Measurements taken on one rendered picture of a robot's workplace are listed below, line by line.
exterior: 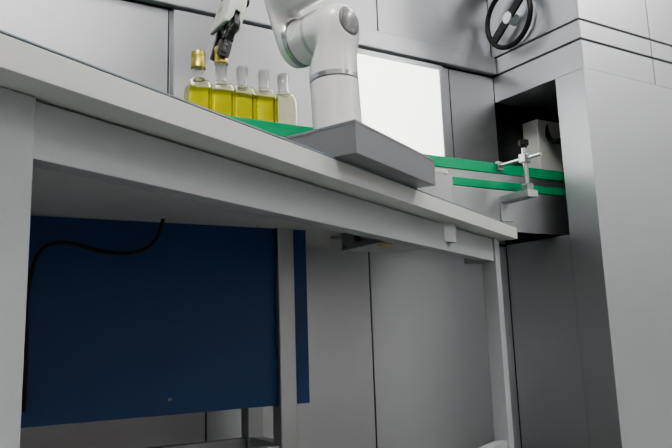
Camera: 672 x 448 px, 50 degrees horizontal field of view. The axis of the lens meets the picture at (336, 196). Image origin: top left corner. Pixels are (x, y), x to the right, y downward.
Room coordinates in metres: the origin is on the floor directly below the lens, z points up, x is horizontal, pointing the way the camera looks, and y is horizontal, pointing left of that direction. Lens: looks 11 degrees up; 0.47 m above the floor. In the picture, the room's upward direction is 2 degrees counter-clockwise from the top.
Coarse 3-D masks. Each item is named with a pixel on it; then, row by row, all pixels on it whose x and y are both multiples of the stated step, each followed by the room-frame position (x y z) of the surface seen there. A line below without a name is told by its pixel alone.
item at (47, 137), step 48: (0, 96) 0.65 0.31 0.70; (0, 144) 0.65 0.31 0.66; (48, 144) 0.70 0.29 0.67; (96, 144) 0.76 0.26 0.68; (144, 144) 0.82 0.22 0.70; (0, 192) 0.66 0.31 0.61; (192, 192) 0.89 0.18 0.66; (240, 192) 0.98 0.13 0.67; (288, 192) 1.08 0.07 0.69; (336, 192) 1.21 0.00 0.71; (0, 240) 0.66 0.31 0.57; (384, 240) 1.41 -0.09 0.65; (432, 240) 1.56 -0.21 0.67; (480, 240) 1.84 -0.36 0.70; (0, 288) 0.66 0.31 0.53; (0, 336) 0.66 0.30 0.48; (0, 384) 0.66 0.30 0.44; (0, 432) 0.67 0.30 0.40
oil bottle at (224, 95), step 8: (224, 80) 1.69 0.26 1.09; (216, 88) 1.66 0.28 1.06; (224, 88) 1.67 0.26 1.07; (232, 88) 1.68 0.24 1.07; (216, 96) 1.66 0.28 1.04; (224, 96) 1.67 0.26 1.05; (232, 96) 1.68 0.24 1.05; (216, 104) 1.66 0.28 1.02; (224, 104) 1.67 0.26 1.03; (232, 104) 1.68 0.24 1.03; (224, 112) 1.67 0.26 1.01; (232, 112) 1.68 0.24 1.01
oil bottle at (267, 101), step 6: (258, 90) 1.73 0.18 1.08; (264, 90) 1.73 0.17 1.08; (270, 90) 1.74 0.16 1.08; (258, 96) 1.72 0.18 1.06; (264, 96) 1.73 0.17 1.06; (270, 96) 1.74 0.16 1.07; (276, 96) 1.75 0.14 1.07; (258, 102) 1.72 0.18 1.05; (264, 102) 1.73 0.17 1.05; (270, 102) 1.74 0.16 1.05; (276, 102) 1.75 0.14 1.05; (258, 108) 1.72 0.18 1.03; (264, 108) 1.73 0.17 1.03; (270, 108) 1.74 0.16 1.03; (276, 108) 1.75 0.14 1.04; (258, 114) 1.72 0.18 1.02; (264, 114) 1.73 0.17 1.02; (270, 114) 1.74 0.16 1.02; (276, 114) 1.75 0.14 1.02; (264, 120) 1.73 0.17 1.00; (270, 120) 1.74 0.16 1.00; (276, 120) 1.75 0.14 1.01
